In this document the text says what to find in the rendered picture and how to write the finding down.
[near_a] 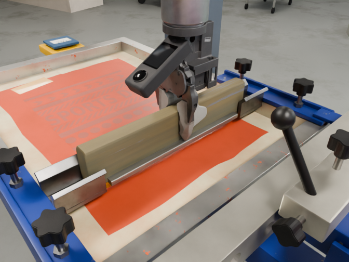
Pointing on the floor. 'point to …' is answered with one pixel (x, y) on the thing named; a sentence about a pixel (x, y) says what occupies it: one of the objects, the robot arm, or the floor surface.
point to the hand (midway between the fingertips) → (174, 131)
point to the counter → (63, 4)
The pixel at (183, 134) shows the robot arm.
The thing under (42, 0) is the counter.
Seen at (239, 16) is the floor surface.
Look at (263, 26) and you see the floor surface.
